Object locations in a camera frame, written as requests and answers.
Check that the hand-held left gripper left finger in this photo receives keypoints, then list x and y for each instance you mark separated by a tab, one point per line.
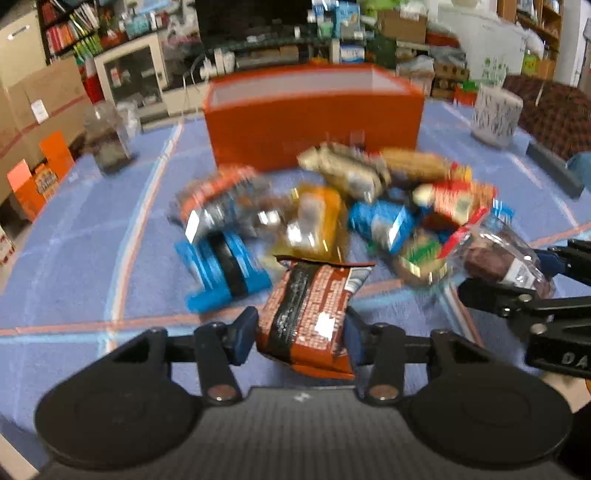
243	334

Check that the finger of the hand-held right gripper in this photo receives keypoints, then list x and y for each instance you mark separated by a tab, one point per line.
551	265
489	293

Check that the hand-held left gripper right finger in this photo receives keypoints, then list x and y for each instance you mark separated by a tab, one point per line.
352	340

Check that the clear packet with brown cake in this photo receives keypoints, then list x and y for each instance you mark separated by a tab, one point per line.
496	258

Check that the brown orange snack packet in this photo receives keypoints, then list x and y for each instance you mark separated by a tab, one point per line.
304	304

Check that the red snack packet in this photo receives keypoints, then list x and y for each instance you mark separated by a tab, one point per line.
455	198

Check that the small blue snack packet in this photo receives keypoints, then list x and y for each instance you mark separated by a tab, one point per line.
381	224

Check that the yellow snack packet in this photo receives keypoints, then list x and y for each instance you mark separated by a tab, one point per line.
314	221

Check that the tan snack packet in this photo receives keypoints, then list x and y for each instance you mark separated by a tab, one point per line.
415	164

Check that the orange cardboard box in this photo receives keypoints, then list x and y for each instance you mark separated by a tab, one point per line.
314	124

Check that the blue packet with black stripe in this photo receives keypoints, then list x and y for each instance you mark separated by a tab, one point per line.
224	270

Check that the green snack packet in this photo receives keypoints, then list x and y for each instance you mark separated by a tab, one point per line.
422	258

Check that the blue cloth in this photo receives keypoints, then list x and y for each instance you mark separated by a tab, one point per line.
581	167

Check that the orange silver snack packet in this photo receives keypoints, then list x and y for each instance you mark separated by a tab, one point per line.
217	198

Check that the brown plaid cushion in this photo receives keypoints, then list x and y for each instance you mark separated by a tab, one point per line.
558	113

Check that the white patterned cup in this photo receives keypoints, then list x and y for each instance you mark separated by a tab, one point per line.
496	115

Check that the clear plastic container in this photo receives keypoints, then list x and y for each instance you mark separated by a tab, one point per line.
108	143

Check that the wooden shelf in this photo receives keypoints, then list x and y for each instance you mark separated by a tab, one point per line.
540	27

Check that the orange cardboard display stand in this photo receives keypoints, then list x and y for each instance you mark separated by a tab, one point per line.
39	177

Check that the small brown cardboard box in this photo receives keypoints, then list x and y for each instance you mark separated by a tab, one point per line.
401	25

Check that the white cabinet with glass door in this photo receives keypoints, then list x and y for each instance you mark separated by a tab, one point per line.
131	74

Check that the stack of blue white boxes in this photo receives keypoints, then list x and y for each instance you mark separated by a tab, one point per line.
348	27

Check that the large brown cardboard box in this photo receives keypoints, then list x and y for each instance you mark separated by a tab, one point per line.
32	106

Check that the black monitor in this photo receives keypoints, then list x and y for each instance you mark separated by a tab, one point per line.
251	18

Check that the bookshelf with books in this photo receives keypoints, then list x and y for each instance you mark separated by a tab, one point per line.
69	27

